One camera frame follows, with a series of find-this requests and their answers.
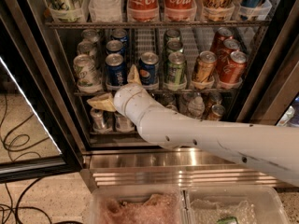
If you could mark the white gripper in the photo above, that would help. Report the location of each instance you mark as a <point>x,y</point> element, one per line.
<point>123,99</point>

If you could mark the blue pepsi can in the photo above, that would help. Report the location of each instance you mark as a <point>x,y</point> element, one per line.
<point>148,68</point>
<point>116,70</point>
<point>121,35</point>
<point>115,46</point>

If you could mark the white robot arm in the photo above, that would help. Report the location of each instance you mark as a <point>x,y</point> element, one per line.
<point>272,150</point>

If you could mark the front white green can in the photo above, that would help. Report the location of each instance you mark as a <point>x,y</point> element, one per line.
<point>85,70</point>

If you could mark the white green can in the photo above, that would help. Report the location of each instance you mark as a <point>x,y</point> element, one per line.
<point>87,47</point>
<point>85,70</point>
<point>91,35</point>

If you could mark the silver can bottom shelf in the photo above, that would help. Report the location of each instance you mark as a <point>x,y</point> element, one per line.
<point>99,119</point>

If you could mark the middle white green can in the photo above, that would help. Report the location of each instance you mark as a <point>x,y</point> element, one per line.
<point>87,47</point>

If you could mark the green can bottom shelf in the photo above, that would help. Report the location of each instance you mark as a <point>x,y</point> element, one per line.
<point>172,107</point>

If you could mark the rear white green can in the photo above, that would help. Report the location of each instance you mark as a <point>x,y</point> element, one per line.
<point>91,35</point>

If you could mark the clear water bottle top shelf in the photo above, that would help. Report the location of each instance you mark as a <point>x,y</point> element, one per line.
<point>105,10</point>

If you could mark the open glass fridge door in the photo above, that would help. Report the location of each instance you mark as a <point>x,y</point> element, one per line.
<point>35,141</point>

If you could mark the stainless steel fridge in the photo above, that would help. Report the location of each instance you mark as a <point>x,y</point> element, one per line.
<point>111,158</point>

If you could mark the front gold can bottom shelf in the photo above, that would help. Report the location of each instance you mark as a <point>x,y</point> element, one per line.
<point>216,112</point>

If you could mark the front red coke can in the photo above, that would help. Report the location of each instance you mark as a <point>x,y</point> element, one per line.
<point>234,68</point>

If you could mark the red coke can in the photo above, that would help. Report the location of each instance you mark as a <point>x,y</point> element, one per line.
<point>220,35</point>
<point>225,49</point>
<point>234,68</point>

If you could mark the middle red coke can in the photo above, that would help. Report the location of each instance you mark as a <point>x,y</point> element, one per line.
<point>225,49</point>

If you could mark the rear red coke can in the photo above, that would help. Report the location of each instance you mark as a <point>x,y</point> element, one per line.
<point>220,35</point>

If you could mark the left brown tea bottle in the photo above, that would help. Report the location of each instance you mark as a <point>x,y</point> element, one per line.
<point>123,124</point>

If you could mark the small water bottle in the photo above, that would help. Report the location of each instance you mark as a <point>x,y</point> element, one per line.
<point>196,107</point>

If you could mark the left coca-cola bottle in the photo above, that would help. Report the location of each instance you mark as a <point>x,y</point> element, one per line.
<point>143,10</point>

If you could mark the coca-cola bottle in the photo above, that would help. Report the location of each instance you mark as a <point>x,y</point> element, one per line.
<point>143,10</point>
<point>177,10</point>

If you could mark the right coca-cola bottle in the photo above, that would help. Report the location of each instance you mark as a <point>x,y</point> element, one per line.
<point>177,10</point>

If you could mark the left clear plastic bin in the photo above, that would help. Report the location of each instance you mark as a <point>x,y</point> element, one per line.
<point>143,204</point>

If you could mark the clear plastic bin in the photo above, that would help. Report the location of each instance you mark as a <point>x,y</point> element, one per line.
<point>143,204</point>
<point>234,204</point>

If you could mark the gold label bottle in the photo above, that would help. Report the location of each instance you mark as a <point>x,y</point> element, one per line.
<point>217,10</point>

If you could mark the right clear plastic bin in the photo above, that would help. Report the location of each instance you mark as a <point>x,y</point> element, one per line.
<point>234,204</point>

